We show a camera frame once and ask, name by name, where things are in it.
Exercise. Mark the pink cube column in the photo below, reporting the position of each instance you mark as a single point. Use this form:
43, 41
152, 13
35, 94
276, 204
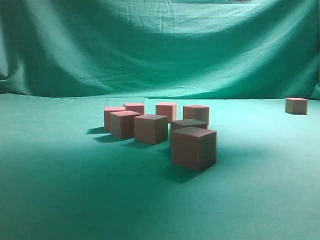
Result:
194, 148
178, 124
296, 106
151, 128
122, 124

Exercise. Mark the pink cube placed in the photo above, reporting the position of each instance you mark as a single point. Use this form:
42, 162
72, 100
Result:
197, 112
135, 107
168, 109
107, 115

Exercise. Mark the green cloth backdrop and cover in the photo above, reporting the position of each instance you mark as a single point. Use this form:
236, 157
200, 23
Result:
62, 177

